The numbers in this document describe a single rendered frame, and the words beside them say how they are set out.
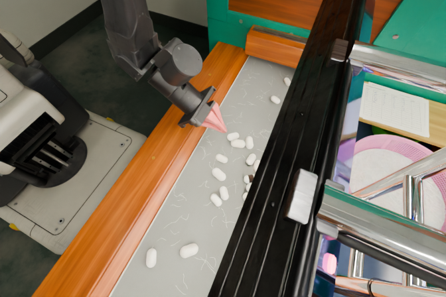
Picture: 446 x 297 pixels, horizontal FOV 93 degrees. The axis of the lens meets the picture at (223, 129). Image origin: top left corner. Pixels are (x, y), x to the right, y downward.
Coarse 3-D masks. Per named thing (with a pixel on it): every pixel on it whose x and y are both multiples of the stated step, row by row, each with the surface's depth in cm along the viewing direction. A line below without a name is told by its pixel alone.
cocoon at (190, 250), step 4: (192, 244) 43; (184, 248) 42; (188, 248) 42; (192, 248) 42; (196, 248) 42; (180, 252) 42; (184, 252) 42; (188, 252) 42; (192, 252) 42; (196, 252) 42; (184, 256) 42; (188, 256) 42
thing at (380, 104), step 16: (368, 96) 60; (384, 96) 60; (400, 96) 60; (416, 96) 60; (368, 112) 57; (384, 112) 57; (400, 112) 57; (416, 112) 57; (400, 128) 55; (416, 128) 55
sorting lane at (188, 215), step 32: (256, 64) 73; (256, 96) 65; (256, 128) 59; (192, 160) 54; (192, 192) 50; (160, 224) 46; (192, 224) 46; (224, 224) 46; (160, 256) 43; (192, 256) 43; (128, 288) 40; (160, 288) 40; (192, 288) 40
